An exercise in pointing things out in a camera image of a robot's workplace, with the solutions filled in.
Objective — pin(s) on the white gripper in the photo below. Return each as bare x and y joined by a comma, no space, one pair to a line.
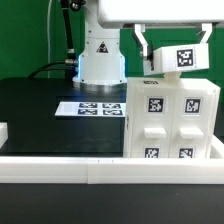
122,13

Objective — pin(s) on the small white cabinet top box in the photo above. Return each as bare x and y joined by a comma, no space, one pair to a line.
180,58

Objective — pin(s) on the white cabinet door panel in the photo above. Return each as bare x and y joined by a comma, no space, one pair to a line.
152,121
190,131

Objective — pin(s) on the white cabinet body box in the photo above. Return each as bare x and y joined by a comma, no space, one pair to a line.
175,84

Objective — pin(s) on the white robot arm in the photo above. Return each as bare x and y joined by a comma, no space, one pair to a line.
101,64

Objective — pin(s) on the white right fence rail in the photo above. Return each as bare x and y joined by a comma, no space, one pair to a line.
217,149

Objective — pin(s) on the white marker base plate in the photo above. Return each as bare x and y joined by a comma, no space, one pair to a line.
90,109

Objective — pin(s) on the white front fence rail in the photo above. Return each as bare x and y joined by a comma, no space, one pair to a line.
110,170

